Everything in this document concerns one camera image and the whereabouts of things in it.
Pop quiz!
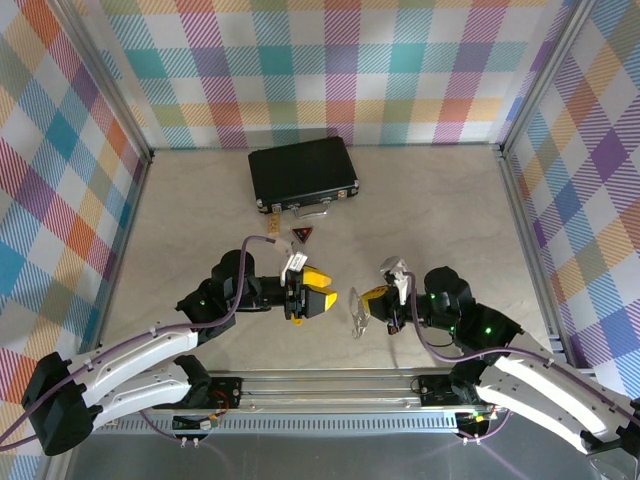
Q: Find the black briefcase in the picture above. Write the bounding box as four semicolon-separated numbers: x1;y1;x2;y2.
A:
247;136;362;221

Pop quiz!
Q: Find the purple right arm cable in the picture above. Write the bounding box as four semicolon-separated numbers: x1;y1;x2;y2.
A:
403;272;640;419

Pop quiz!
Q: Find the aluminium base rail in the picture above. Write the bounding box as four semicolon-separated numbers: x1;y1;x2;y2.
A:
204;369;466;415

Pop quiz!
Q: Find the aluminium frame rail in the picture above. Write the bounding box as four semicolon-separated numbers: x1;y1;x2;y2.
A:
498;148;572;370
92;154;154;351

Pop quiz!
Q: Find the aluminium frame post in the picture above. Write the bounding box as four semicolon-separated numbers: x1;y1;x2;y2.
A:
47;0;154;164
498;0;599;154

